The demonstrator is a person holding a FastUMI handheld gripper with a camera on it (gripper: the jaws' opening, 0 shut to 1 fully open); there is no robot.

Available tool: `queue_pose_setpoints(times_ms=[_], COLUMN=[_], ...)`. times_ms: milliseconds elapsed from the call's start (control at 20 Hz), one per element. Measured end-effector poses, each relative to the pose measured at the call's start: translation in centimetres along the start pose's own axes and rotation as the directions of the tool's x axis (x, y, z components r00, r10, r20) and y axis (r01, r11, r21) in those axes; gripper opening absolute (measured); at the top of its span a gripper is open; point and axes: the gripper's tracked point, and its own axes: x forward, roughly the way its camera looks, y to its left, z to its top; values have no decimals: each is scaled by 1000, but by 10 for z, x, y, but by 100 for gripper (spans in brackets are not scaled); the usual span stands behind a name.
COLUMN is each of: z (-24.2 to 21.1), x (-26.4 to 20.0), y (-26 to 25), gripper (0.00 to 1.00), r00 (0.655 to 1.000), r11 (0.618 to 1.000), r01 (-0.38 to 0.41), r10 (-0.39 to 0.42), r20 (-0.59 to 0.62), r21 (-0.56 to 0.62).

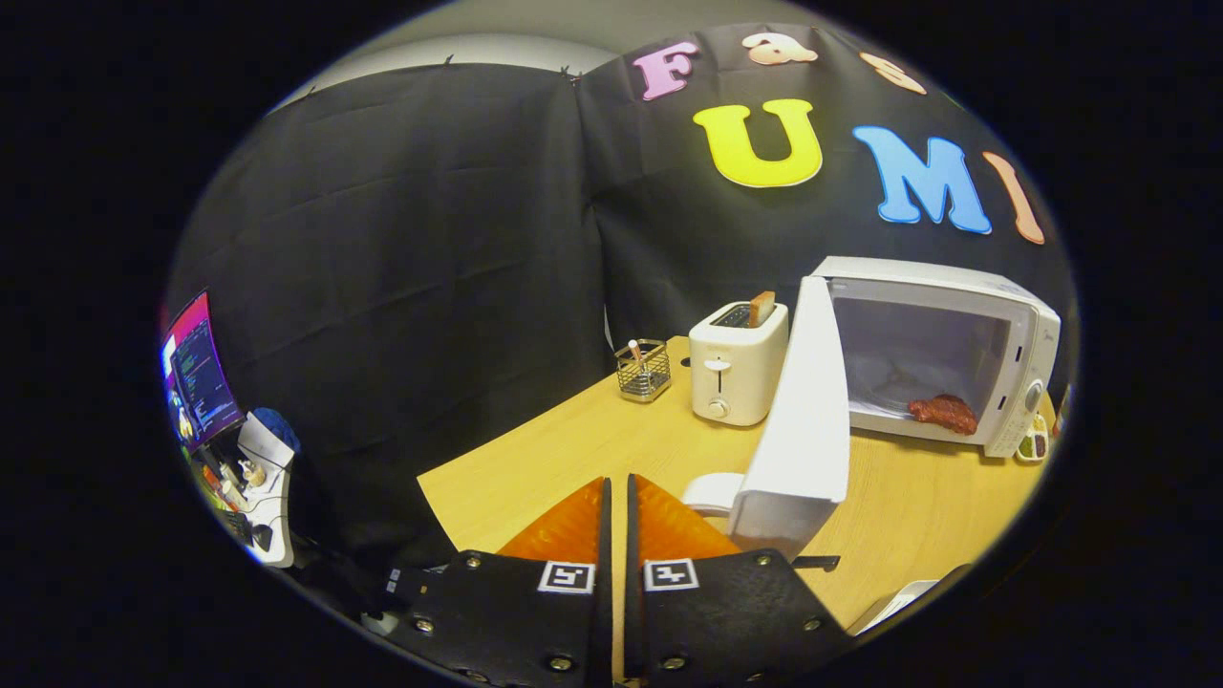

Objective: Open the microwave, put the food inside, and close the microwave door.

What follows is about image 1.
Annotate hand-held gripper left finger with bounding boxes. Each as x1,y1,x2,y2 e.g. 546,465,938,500
387,476,614,688

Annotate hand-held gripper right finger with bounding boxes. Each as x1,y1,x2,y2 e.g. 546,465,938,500
624,473,853,688

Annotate white toaster oven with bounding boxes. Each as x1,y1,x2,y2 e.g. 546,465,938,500
681,255,1062,562

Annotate red-brown meat piece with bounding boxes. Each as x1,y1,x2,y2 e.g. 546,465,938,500
908,393,979,437

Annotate white bread toaster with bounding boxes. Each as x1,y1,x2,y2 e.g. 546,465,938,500
688,301,790,427

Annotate white ribbed small plate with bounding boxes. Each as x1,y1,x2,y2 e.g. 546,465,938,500
848,578,942,636

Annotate blue round object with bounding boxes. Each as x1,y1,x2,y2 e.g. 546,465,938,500
253,407,302,452

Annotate white paper sheet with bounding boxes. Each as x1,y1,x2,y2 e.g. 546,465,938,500
237,413,295,469

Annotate black backdrop cloth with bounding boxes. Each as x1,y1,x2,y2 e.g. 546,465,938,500
164,24,1076,613

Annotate white divided bean tray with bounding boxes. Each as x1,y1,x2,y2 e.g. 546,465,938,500
1015,411,1050,465

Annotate computer monitor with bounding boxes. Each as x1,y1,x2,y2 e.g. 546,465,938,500
160,290,246,455

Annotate wire mesh basket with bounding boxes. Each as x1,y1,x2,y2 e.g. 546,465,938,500
615,338,673,403

